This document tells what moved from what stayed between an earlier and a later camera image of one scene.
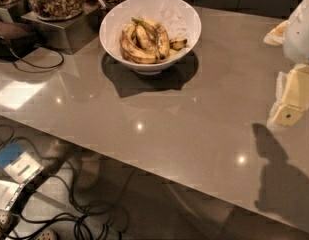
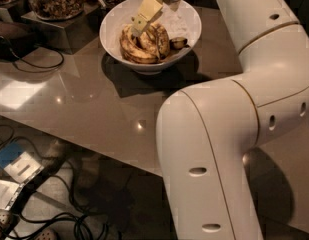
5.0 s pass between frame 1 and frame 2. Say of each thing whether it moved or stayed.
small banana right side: stayed
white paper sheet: stayed
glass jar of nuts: stayed
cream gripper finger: moved
